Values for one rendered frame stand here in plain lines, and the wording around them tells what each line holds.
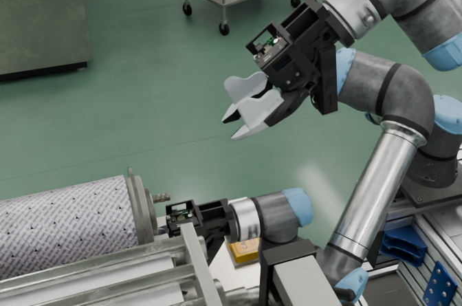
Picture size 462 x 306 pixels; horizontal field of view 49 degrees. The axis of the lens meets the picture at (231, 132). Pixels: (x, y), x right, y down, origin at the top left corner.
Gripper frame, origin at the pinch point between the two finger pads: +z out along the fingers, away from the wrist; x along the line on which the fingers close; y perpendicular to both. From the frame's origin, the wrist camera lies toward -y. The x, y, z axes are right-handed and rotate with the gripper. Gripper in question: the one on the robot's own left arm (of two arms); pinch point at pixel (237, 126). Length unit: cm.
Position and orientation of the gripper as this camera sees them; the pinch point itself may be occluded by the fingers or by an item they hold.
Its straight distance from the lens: 74.2
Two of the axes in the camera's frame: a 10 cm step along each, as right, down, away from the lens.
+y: -6.0, -4.9, -6.3
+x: 3.1, 5.8, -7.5
